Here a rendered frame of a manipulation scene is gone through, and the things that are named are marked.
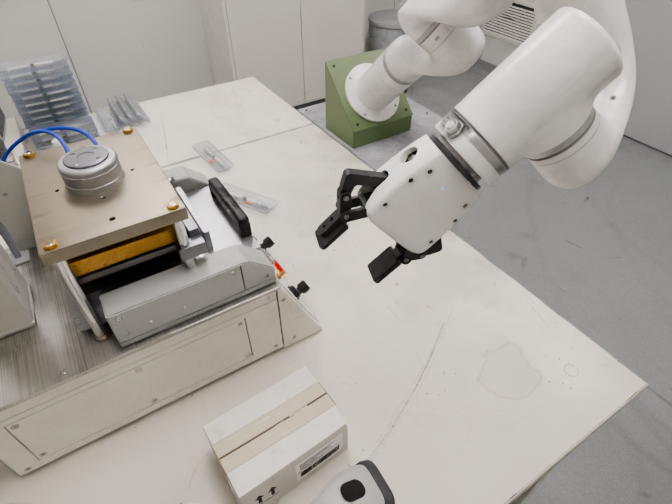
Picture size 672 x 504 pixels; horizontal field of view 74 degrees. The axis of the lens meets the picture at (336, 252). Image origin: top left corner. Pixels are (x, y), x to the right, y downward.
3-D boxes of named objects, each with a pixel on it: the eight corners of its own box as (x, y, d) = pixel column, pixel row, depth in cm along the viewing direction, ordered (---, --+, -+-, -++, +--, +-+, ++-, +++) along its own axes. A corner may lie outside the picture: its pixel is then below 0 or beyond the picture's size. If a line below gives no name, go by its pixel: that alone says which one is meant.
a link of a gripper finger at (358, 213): (374, 182, 44) (339, 219, 46) (404, 204, 47) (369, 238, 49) (366, 168, 46) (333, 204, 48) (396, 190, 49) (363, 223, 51)
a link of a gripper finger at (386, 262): (415, 247, 51) (373, 282, 54) (431, 258, 53) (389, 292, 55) (405, 230, 54) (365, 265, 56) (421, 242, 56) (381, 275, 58)
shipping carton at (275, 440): (243, 523, 64) (234, 501, 58) (211, 448, 72) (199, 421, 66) (351, 453, 72) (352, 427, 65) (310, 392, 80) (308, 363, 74)
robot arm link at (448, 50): (395, 35, 126) (446, -23, 104) (443, 78, 130) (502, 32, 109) (375, 64, 122) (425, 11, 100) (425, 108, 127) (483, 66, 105)
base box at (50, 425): (23, 480, 69) (-40, 427, 57) (6, 317, 92) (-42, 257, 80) (322, 330, 90) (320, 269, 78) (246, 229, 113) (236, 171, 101)
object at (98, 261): (69, 289, 61) (38, 236, 55) (48, 207, 75) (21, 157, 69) (190, 244, 68) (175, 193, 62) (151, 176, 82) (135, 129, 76)
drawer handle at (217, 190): (241, 238, 77) (238, 220, 74) (210, 195, 86) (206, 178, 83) (252, 234, 77) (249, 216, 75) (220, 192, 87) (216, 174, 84)
